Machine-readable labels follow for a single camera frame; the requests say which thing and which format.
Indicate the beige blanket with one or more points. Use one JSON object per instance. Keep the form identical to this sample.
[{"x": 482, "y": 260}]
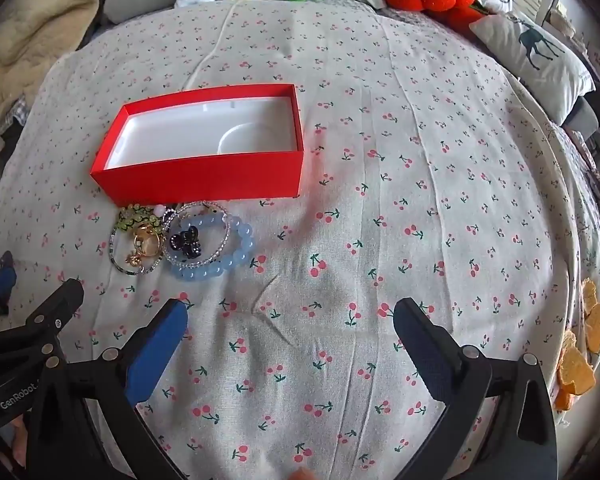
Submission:
[{"x": 35, "y": 25}]

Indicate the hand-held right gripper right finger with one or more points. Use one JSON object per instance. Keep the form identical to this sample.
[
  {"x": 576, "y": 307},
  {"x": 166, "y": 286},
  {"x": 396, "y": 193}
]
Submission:
[{"x": 422, "y": 350}]

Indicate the cherry print bed sheet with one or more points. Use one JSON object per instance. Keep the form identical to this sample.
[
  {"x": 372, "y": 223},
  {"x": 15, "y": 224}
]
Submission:
[{"x": 380, "y": 210}]

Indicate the orange slice print cloth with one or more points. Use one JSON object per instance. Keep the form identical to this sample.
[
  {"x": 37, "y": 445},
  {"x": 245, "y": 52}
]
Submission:
[{"x": 587, "y": 330}]

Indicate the red cardboard box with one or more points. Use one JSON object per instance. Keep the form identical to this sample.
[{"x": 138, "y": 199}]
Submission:
[{"x": 195, "y": 180}]

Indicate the black hair clip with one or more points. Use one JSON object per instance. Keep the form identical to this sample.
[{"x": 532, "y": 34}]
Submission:
[{"x": 185, "y": 242}]

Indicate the person's left hand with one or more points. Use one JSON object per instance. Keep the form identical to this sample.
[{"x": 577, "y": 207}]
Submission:
[{"x": 17, "y": 442}]

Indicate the gold earring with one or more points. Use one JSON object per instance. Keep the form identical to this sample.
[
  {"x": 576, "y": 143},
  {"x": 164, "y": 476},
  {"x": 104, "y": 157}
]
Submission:
[{"x": 131, "y": 259}]

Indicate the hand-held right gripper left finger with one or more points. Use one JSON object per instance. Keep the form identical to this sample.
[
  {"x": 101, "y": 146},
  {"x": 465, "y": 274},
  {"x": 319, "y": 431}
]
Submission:
[{"x": 157, "y": 355}]

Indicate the deer print pillow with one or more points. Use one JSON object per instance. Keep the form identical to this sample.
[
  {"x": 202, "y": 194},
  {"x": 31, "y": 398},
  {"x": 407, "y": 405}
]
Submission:
[{"x": 530, "y": 55}]

